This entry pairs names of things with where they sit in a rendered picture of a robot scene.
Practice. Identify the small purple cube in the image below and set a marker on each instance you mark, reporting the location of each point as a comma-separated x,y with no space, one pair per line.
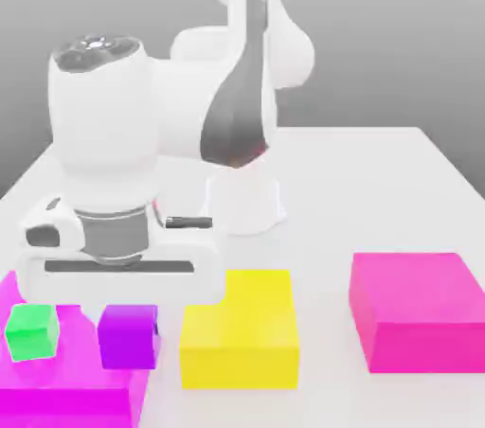
127,339

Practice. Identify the large pink box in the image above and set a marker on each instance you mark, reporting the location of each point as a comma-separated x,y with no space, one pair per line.
420,314

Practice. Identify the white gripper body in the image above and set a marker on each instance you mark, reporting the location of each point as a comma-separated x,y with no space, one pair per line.
113,286

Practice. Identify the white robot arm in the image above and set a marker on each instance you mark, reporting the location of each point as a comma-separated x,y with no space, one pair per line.
113,113

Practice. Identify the large yellow box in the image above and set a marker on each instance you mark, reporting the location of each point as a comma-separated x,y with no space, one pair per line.
242,337

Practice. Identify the small green cube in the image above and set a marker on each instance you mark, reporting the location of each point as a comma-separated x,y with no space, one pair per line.
32,333

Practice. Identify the large magenta box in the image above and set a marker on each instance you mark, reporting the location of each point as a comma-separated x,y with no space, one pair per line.
68,394

